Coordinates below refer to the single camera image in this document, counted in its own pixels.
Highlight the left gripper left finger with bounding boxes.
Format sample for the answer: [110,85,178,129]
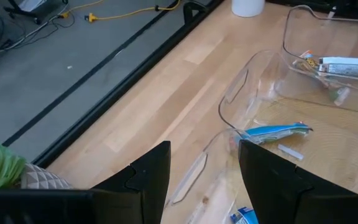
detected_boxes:
[92,140,172,224]

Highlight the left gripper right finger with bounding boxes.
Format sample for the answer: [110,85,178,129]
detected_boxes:
[238,139,358,224]

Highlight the orange blue granola bar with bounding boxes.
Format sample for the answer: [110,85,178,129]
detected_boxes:
[291,50,352,107]

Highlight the red green granola bar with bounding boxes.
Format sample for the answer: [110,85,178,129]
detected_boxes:
[318,56,358,77]

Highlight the small white strip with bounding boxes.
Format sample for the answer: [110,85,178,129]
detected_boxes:
[277,143,305,161]

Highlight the clear plastic bin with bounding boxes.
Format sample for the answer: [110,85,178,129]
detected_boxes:
[280,4,358,118]
[218,49,358,195]
[165,128,262,224]

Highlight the snake plant in white pot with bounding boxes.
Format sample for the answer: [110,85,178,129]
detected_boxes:
[231,0,266,18]

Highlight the black stand foot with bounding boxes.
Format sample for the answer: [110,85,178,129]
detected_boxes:
[3,0,70,26]

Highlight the black aluminium table frame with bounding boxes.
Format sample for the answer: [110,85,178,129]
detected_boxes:
[31,0,335,169]

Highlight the yellow extension cable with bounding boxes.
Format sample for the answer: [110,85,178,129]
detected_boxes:
[59,0,183,24]

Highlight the grey floor cables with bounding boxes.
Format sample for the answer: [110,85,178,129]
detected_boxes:
[0,12,70,54]

